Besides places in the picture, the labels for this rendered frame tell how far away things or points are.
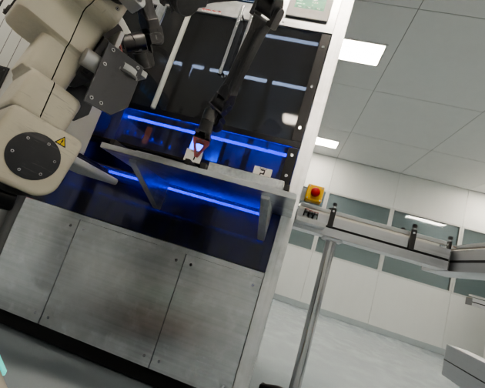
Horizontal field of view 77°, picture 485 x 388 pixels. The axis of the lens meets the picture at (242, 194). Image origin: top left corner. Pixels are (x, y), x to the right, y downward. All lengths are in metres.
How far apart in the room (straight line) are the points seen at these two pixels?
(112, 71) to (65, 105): 0.14
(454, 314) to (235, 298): 5.62
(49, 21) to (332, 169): 5.77
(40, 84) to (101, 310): 1.03
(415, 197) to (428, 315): 2.08
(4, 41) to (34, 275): 0.98
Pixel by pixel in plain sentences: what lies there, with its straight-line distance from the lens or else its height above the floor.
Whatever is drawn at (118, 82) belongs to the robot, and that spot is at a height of 0.97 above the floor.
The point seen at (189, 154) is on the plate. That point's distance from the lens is 1.48.
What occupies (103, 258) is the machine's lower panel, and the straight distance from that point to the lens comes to 1.56.
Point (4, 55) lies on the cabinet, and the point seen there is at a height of 1.05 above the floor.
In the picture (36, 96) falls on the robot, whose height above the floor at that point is 0.85.
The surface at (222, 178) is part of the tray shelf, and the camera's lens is 0.99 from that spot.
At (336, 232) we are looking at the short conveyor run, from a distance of 1.47.
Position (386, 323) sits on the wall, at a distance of 6.30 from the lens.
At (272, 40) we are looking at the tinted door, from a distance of 1.74.
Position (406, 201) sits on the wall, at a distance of 6.50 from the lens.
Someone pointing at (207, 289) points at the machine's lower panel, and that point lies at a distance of 1.37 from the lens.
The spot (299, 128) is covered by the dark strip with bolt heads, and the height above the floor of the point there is 1.28.
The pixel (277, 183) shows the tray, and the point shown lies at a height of 0.90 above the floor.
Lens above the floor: 0.66
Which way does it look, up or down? 10 degrees up
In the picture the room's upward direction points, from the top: 17 degrees clockwise
